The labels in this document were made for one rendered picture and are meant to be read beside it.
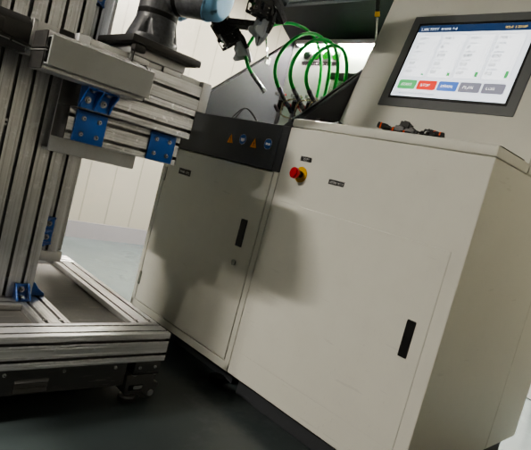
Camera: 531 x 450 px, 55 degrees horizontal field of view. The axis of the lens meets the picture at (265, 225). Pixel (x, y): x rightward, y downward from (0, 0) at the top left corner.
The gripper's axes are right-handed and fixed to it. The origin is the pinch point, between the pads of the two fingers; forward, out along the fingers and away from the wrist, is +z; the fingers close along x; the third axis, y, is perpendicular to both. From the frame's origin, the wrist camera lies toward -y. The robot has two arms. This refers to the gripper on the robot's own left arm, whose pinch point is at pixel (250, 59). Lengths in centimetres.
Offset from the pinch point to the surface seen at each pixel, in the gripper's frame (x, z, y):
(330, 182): 54, 56, 21
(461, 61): 63, 44, -35
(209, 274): 6, 65, 61
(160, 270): -22, 56, 74
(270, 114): -39.8, 19.8, -12.6
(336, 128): 55, 42, 11
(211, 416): 36, 99, 88
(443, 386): 79, 115, 34
